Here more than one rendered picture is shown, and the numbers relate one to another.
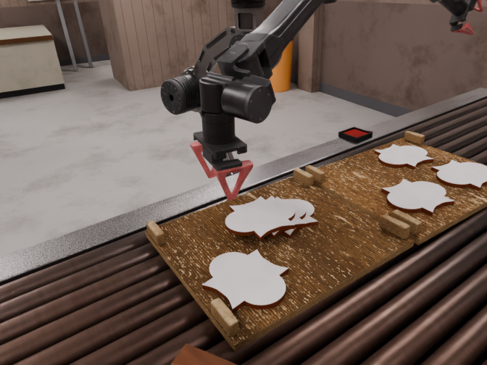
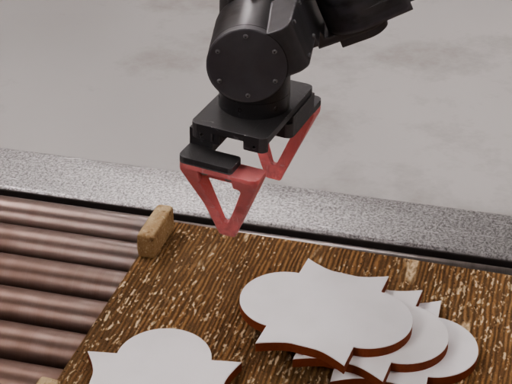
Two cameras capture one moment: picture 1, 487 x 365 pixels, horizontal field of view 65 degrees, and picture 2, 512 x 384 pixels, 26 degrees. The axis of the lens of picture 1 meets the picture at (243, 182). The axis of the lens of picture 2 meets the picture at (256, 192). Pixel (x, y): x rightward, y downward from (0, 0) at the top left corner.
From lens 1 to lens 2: 59 cm
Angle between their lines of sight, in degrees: 42
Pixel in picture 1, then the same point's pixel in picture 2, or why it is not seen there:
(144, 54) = not seen: outside the picture
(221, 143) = (232, 113)
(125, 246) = (121, 228)
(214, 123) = not seen: hidden behind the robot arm
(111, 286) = (27, 274)
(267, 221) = (311, 326)
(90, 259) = (59, 219)
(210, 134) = not seen: hidden behind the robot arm
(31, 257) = (11, 168)
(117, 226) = (158, 189)
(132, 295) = (27, 305)
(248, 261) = (195, 370)
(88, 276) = (24, 241)
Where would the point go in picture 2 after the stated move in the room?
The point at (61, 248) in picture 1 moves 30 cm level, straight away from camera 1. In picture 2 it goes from (55, 177) to (157, 68)
